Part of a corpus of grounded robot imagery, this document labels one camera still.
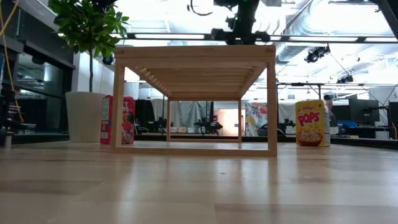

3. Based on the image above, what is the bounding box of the red Froot Loops box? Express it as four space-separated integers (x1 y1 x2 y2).
99 95 137 146

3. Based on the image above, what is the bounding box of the black computer monitor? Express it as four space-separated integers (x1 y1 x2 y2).
348 98 381 126
387 101 398 140

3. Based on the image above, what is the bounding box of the silver ventilation duct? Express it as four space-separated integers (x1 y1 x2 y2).
275 0 398 65

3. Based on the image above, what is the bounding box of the white cabinet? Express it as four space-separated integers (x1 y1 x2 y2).
72 51 118 97

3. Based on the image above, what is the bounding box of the yellow cable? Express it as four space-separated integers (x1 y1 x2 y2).
0 0 25 123

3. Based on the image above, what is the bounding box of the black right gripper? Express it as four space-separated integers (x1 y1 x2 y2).
211 0 271 46

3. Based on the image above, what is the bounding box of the blue bin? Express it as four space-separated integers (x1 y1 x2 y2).
336 120 358 129

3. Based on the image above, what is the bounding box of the person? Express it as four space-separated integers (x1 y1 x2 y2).
323 94 337 128

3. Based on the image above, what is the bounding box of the green plant in white pot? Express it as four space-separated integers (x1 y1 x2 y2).
49 0 130 143

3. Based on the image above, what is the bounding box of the black ceiling light rail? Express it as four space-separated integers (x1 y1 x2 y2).
126 32 398 44

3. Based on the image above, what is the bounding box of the grey cloth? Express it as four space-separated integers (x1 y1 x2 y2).
150 99 211 129

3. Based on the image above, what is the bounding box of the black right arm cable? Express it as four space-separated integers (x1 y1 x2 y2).
189 0 215 17

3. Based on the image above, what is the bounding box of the yellow Corn Pops box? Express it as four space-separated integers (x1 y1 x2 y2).
295 99 331 147

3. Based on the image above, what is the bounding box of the small grey cup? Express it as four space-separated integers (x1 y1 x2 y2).
2 132 14 149

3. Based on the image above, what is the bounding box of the dark glass cabinet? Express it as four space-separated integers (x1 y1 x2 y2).
0 0 76 138

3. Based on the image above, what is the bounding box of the pink board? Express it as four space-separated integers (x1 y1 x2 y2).
214 108 242 137

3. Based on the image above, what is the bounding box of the wooden slatted shelf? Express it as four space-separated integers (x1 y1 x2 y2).
110 45 278 157

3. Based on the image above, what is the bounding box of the colourful fruit print cloth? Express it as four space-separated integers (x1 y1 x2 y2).
244 101 269 137

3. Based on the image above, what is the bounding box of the black ceiling spotlight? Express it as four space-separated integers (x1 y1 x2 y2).
336 74 354 84
304 45 331 64

